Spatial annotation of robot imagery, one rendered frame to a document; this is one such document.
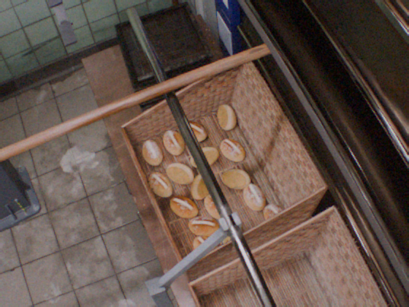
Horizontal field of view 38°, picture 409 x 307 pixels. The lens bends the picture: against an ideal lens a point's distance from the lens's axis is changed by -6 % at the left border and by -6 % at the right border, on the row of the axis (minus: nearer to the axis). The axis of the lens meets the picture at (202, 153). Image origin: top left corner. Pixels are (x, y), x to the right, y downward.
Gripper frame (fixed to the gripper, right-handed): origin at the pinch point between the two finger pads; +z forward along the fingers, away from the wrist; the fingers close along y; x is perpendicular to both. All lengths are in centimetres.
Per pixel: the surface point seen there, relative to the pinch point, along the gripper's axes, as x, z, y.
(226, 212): -19, 43, 31
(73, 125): 6.9, 7.2, 28.7
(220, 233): -16, 46, 36
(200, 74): -27.5, 7.3, 28.6
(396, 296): -53, 75, 54
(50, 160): 32, -65, 149
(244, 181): -35, 13, 84
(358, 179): -41, 59, 5
